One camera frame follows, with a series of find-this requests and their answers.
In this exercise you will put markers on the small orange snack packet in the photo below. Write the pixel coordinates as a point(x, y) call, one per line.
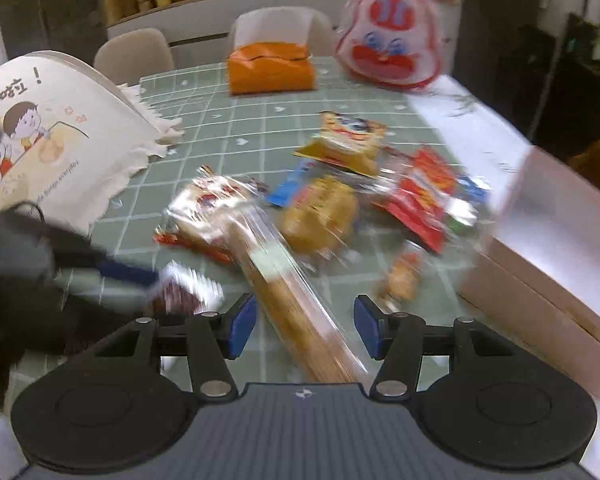
point(402, 275)

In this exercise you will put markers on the long clear biscuit packet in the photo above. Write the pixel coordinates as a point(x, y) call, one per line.
point(290, 305)

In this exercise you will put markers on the dark red snack packet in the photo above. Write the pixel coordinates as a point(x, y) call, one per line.
point(180, 295)

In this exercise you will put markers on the cardboard box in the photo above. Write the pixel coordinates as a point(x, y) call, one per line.
point(555, 270)

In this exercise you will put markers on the beige dining chair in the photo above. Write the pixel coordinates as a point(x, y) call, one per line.
point(280, 27)
point(135, 52)

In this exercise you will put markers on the red and white bread packet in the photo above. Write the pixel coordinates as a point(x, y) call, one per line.
point(205, 205)

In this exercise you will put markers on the green checked tablecloth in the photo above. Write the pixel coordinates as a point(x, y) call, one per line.
point(220, 125)

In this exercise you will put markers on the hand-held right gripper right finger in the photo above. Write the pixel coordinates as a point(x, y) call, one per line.
point(367, 327)

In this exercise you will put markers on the clear packet of yellow buns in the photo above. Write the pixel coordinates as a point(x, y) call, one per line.
point(320, 215)

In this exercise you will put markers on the blue and green snack packet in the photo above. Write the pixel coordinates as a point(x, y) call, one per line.
point(467, 205)

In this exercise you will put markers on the yellow cartoon snack packet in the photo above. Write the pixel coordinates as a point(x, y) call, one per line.
point(342, 142)

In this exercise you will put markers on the red and white rabbit bag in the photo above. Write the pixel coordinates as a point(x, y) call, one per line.
point(387, 40)

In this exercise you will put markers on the white cartoon print tote bag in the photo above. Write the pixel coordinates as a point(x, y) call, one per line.
point(55, 160)

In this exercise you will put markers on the white leaf print cloth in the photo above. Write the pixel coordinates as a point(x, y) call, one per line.
point(470, 130)

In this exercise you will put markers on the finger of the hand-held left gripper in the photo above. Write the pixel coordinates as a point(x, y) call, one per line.
point(100, 315)
point(125, 272)

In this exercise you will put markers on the orange tissue pouch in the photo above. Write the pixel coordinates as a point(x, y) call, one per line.
point(270, 70)

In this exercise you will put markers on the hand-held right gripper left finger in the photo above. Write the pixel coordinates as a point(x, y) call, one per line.
point(242, 327)

